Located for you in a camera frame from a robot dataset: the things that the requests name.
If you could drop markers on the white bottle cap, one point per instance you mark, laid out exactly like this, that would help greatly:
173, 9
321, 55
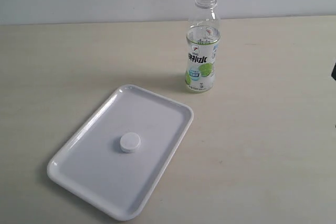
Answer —
130, 142

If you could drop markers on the clear plastic water bottle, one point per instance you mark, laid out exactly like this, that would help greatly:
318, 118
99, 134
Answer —
203, 37

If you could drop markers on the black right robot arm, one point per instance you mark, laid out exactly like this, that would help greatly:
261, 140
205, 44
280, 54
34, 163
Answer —
333, 73

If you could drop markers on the white rectangular plastic tray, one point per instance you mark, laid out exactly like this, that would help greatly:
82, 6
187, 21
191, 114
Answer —
92, 166

